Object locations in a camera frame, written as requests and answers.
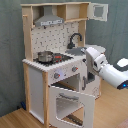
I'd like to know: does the white oven door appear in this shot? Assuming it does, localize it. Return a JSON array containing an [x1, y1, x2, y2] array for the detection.
[[49, 86, 95, 128]]

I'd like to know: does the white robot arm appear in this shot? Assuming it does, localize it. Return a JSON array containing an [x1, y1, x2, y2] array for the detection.
[[81, 47, 128, 90]]

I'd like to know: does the wooden toy kitchen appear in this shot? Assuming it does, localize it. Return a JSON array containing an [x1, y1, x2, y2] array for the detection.
[[20, 1, 110, 128]]

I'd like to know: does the black toy stovetop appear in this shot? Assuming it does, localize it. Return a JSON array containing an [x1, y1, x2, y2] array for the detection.
[[35, 53, 71, 67]]

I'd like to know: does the right red oven knob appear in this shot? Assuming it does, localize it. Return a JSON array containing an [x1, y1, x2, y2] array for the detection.
[[71, 65, 79, 73]]

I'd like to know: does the red oven knob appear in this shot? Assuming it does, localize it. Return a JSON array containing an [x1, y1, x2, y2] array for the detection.
[[54, 73, 60, 79], [71, 65, 79, 73]]

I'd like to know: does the left red oven knob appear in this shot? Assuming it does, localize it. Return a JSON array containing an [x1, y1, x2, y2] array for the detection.
[[54, 73, 60, 79]]

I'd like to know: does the grey toy sink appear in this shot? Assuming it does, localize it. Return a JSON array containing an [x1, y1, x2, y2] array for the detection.
[[66, 47, 86, 56]]

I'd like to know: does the black toy faucet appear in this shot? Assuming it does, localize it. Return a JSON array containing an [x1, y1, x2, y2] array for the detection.
[[67, 33, 82, 49]]

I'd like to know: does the silver toy pot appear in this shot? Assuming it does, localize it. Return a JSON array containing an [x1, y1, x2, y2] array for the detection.
[[38, 51, 53, 62]]

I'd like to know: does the white dishwasher door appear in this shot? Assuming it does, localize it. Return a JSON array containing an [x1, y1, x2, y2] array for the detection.
[[80, 63, 101, 98]]

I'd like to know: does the grey range hood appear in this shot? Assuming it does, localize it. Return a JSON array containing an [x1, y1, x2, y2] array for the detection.
[[35, 5, 64, 27]]

